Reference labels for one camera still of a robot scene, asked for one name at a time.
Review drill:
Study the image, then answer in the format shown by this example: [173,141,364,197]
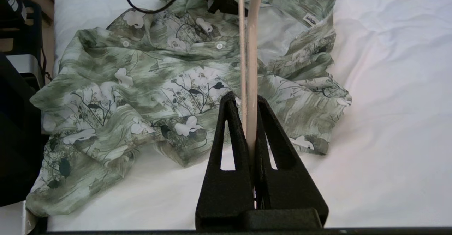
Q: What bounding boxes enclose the cream wire hanger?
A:
[237,0,268,209]

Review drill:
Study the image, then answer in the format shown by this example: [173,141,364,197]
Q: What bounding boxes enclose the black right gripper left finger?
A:
[195,91,255,228]

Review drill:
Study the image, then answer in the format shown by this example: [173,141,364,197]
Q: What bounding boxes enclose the green floral button shirt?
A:
[25,0,352,217]

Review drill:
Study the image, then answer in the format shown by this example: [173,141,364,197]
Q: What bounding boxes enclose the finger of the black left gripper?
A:
[208,0,248,17]

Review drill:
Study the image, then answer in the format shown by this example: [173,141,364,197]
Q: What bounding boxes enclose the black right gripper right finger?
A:
[254,95,329,228]

